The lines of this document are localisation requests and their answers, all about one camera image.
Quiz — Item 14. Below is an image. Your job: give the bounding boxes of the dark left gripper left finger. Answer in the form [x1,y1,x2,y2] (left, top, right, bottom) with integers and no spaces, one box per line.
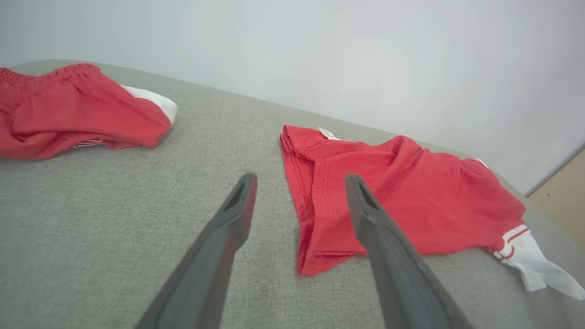
[135,173,258,329]

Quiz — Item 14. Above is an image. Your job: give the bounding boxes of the red shorts with white band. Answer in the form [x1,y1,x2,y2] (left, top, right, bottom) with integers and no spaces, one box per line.
[0,63,178,160]

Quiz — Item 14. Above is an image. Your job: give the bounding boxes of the red basketball jersey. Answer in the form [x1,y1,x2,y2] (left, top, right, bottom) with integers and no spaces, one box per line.
[279,125,585,301]

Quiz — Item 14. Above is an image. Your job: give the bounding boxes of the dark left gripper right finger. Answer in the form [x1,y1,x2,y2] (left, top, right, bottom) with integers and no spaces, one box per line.
[345,174,471,329]

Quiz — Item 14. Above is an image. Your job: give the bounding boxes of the grey fabric sofa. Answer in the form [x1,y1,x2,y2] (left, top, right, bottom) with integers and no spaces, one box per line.
[0,59,585,329]

